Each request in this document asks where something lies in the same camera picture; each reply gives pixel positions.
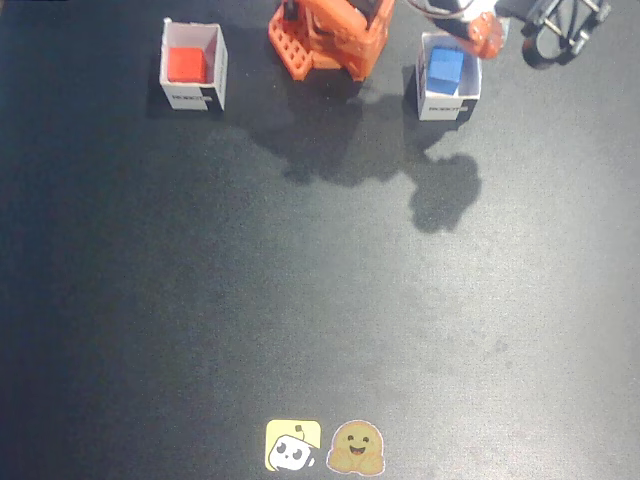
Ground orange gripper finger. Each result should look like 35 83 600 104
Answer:
467 12 503 59

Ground blue cube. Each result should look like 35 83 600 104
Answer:
426 46 465 96

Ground red cube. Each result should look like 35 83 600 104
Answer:
166 46 208 84

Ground white cardboard box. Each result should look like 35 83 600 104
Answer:
415 32 484 122
158 17 229 112

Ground black metal clamp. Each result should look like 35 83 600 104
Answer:
520 0 612 67

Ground black felt mat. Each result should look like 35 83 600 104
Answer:
0 0 640 480

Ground hugging face emoji sticker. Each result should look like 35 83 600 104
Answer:
325 419 387 475

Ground yellow robot sticker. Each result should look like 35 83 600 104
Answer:
264 418 322 473

